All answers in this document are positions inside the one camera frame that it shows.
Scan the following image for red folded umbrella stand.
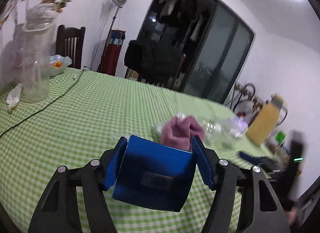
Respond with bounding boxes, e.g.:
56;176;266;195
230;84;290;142
100;30;126;76

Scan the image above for pink cloth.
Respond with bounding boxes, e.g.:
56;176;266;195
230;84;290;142
160;116;206;152

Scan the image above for dark blue box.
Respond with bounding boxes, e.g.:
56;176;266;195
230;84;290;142
112;134;197;212

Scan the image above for yellow thermos jug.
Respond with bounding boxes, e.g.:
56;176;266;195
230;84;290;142
245;94;288;146

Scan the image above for glass bowl with oranges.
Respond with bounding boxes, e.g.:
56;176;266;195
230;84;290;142
48;55;73;77

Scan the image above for crumpled white tissue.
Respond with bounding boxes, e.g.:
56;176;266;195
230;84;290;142
6;83;23;111

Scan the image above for black jacket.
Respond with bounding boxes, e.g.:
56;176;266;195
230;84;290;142
124;40;183;83

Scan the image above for sliding glass door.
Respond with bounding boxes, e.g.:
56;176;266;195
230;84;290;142
135;0;255;104

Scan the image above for metal drying rack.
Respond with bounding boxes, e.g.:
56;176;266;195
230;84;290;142
232;83;265;113

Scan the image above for dark wooden chair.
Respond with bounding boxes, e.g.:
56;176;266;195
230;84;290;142
55;25;86;69

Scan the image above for clear water bottle white lid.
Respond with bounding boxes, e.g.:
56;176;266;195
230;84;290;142
21;4;58;103

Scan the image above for green checkered tablecloth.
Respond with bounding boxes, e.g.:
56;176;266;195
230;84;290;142
0;67;283;233

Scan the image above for black cable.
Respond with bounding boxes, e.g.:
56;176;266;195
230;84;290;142
0;69;85;138

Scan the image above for hanging dark clothes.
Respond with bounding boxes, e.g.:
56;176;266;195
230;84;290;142
157;0;210;40

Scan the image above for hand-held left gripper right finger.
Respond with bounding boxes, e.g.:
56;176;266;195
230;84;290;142
191;135;292;233

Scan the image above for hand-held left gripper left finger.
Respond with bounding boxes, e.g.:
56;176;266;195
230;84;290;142
27;136;128;233

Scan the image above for clear plastic container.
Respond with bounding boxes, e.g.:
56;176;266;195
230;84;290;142
202;118;243;148

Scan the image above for purple plastic bag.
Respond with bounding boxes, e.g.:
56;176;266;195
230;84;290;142
229;118;247;136

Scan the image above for green box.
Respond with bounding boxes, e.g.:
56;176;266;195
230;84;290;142
275;131;286;146

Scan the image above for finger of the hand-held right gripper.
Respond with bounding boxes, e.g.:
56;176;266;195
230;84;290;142
239;151;280;171

